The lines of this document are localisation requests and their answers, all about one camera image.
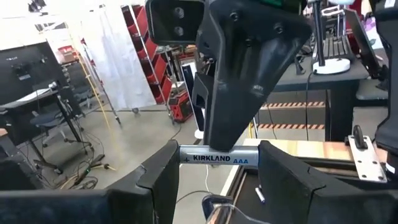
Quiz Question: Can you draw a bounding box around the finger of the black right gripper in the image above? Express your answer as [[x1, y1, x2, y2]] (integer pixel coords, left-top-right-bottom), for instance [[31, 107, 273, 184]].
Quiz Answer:
[[192, 73, 215, 108], [196, 0, 313, 152]]

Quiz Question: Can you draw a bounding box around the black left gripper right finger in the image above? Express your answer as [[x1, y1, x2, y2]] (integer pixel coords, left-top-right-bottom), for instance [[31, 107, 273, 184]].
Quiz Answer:
[[258, 140, 398, 224]]

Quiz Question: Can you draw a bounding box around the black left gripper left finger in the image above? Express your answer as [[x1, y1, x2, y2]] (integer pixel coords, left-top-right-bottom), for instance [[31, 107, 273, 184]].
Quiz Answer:
[[0, 139, 181, 224]]

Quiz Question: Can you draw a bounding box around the silver Kirkland AAA battery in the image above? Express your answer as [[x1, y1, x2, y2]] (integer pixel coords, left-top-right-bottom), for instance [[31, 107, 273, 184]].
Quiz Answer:
[[179, 144, 260, 167], [254, 185, 267, 204]]

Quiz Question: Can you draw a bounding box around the light bar on white base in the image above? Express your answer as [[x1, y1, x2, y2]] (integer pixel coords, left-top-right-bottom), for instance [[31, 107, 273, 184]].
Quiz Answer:
[[181, 63, 206, 140]]

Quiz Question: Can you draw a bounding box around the red shelf rack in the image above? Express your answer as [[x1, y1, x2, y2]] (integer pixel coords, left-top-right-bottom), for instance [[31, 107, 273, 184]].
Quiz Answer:
[[120, 3, 174, 105]]

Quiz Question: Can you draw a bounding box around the lamp with white round base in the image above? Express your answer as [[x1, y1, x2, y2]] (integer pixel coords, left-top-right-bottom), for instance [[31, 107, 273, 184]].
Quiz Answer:
[[312, 0, 352, 75]]

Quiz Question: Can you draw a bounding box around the white curtain partition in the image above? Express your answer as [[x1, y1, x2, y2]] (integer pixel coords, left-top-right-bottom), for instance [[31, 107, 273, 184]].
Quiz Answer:
[[70, 4, 156, 110]]

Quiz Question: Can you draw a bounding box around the black clamp lever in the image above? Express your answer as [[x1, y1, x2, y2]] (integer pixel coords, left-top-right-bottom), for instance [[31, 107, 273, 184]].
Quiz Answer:
[[353, 124, 368, 149]]

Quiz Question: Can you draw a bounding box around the dark office chair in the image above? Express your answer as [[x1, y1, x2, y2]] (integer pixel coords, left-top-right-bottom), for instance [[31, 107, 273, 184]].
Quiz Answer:
[[30, 110, 94, 149]]

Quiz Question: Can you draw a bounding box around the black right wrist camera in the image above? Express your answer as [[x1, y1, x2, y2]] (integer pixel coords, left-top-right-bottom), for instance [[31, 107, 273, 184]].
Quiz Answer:
[[145, 0, 206, 47]]

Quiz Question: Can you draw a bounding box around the silver metal bracket plate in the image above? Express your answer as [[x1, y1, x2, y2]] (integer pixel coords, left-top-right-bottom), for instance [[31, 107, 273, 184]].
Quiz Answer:
[[347, 134, 388, 184]]

